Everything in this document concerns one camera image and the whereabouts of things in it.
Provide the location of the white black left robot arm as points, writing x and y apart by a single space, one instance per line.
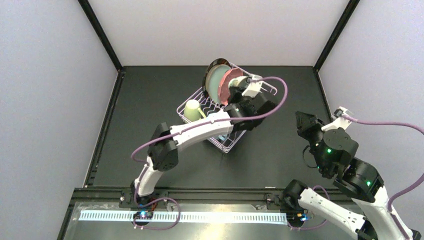
168 141

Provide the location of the pink dotted plate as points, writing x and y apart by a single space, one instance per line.
223 88

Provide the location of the black striped rim dinner plate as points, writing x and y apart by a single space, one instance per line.
215 62

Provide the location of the green glazed small bowl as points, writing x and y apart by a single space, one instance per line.
239 82

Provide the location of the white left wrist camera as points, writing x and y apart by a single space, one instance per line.
254 86

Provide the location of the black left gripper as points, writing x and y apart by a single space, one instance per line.
236 93

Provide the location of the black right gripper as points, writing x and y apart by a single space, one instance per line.
309 126

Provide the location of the light blue mug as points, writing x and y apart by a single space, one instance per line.
222 138

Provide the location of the white wire dish rack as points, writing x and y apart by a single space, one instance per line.
218 111

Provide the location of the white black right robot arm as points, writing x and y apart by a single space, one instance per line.
334 152

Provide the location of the white led light strip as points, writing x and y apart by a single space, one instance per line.
274 218

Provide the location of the black frame post left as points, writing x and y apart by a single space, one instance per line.
101 34

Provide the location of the black frame post right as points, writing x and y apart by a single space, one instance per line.
337 31

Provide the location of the green flower plate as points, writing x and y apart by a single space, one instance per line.
213 79

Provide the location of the cream mug green handle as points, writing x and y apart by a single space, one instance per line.
192 111

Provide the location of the black frame post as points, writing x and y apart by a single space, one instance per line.
337 31
101 34

